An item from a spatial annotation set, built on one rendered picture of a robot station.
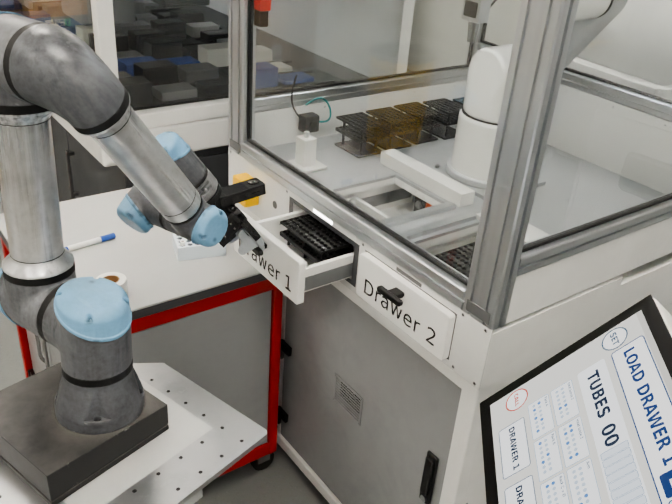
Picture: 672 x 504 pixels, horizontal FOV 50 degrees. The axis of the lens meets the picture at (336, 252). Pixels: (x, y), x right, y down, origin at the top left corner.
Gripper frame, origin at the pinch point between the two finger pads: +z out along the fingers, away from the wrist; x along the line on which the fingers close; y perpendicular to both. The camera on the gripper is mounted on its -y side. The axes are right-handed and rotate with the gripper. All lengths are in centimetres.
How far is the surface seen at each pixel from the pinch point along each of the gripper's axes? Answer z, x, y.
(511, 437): -10, 80, 0
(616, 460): -21, 96, -5
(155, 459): -11, 35, 42
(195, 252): 8.6, -23.6, 11.8
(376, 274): 10.4, 23.3, -12.2
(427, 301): 8.6, 39.4, -13.6
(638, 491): -23, 100, -3
